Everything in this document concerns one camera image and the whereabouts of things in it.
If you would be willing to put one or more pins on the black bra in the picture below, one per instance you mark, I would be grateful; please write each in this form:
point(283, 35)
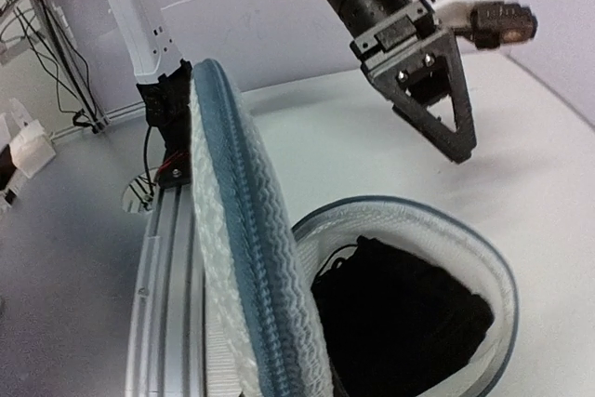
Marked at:
point(395, 324)

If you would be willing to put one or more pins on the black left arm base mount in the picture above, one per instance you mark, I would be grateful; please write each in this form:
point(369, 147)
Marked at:
point(167, 108)

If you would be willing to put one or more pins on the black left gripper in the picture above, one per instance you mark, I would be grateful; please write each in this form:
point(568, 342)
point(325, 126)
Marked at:
point(416, 66)

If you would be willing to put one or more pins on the aluminium table front rail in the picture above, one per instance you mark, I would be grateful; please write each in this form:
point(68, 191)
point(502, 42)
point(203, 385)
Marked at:
point(166, 353)

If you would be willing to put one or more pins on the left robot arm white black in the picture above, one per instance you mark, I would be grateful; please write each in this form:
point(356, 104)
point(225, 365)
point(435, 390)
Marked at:
point(149, 45)

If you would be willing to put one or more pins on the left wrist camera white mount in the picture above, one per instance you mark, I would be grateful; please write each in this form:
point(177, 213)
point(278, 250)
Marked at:
point(488, 24)

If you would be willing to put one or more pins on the white mesh laundry bag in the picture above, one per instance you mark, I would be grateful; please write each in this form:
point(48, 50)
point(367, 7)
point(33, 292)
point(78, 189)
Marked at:
point(259, 267)

